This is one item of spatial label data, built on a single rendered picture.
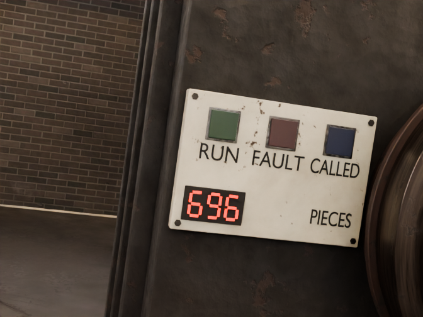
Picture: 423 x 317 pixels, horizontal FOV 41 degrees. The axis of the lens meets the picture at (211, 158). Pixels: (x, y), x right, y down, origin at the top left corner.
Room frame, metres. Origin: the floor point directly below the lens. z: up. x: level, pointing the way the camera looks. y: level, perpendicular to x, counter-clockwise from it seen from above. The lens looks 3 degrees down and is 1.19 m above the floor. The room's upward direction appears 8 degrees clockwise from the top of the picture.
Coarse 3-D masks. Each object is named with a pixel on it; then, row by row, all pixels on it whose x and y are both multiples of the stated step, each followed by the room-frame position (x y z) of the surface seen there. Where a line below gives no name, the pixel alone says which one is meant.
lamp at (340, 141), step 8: (336, 128) 0.75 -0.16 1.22; (328, 136) 0.75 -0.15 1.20; (336, 136) 0.75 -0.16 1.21; (344, 136) 0.75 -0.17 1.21; (352, 136) 0.75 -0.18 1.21; (328, 144) 0.75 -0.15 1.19; (336, 144) 0.75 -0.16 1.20; (344, 144) 0.75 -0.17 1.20; (328, 152) 0.75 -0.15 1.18; (336, 152) 0.75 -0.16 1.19; (344, 152) 0.75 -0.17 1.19
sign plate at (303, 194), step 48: (192, 96) 0.71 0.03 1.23; (240, 96) 0.73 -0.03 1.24; (192, 144) 0.71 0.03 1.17; (240, 144) 0.73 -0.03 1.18; (192, 192) 0.71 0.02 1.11; (240, 192) 0.73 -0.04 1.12; (288, 192) 0.74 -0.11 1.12; (336, 192) 0.76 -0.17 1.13; (288, 240) 0.75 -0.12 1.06; (336, 240) 0.76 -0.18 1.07
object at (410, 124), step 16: (416, 112) 0.70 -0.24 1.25; (400, 128) 0.79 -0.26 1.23; (400, 144) 0.70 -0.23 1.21; (384, 160) 0.70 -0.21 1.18; (384, 176) 0.69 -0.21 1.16; (368, 192) 0.78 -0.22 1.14; (368, 208) 0.70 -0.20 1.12; (368, 224) 0.69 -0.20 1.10; (368, 240) 0.69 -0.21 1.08; (368, 256) 0.69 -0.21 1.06; (368, 272) 0.70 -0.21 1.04; (384, 304) 0.70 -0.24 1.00
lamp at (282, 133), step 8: (272, 120) 0.73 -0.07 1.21; (280, 120) 0.73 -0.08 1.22; (272, 128) 0.73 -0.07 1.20; (280, 128) 0.73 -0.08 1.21; (288, 128) 0.73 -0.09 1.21; (296, 128) 0.74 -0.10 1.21; (272, 136) 0.73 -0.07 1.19; (280, 136) 0.73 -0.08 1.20; (288, 136) 0.73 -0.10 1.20; (272, 144) 0.73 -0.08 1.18; (280, 144) 0.73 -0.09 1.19; (288, 144) 0.74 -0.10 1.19
